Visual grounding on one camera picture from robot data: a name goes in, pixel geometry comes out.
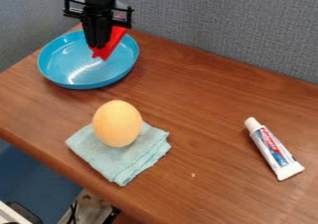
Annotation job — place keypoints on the orange egg-shaped object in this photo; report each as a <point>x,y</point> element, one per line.
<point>117,123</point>

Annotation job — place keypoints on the grey bag under table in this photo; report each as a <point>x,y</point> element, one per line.
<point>89,210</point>

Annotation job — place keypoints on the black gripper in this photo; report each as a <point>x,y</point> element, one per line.
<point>98,30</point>

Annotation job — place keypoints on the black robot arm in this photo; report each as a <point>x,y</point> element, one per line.
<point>103,3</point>

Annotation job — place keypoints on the white object bottom corner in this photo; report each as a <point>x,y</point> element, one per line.
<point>15,214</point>

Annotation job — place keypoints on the light blue folded cloth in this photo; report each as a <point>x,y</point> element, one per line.
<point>121,164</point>

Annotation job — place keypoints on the white toothpaste tube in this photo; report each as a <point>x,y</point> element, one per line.
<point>277,155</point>

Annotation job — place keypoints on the blue plate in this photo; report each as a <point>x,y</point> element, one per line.
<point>67,63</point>

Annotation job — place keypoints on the red plastic block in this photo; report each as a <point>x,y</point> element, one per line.
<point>117,35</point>

